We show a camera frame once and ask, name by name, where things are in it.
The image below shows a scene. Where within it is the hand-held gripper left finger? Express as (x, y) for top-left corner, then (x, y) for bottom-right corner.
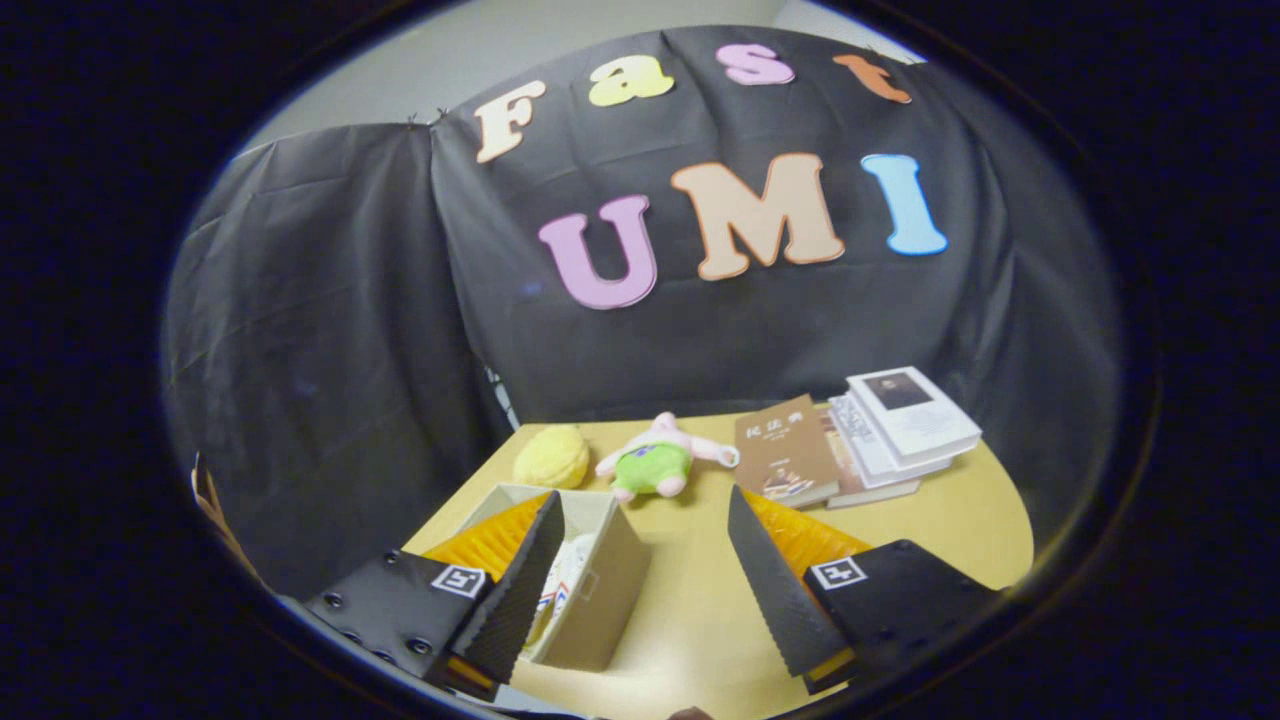
(300, 490), (567, 701)

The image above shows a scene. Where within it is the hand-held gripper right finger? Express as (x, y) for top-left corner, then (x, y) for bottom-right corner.
(726, 484), (1003, 698)

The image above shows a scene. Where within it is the beige storage box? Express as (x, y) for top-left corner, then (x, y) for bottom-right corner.
(445, 484), (653, 673)

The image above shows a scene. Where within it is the reddish cover book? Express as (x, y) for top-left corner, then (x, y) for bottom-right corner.
(815, 405), (921, 509)

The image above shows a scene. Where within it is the brown cover book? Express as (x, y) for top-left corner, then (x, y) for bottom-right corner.
(733, 394), (841, 511)

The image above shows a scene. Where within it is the yellow plush toy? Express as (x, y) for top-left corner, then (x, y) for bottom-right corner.
(512, 424), (591, 490)

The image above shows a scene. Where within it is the plain white book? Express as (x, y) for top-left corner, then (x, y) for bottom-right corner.
(828, 394), (956, 489)

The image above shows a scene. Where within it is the pink and green plush toy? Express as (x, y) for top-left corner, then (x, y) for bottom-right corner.
(595, 411), (741, 503)

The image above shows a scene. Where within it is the white book with portrait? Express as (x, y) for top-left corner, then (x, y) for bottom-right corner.
(846, 366), (983, 469)

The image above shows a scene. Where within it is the black backdrop cloth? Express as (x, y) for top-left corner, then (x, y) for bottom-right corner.
(160, 25), (1126, 601)

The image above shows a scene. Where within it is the brown thin object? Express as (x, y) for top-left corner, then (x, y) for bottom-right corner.
(190, 455), (251, 581)

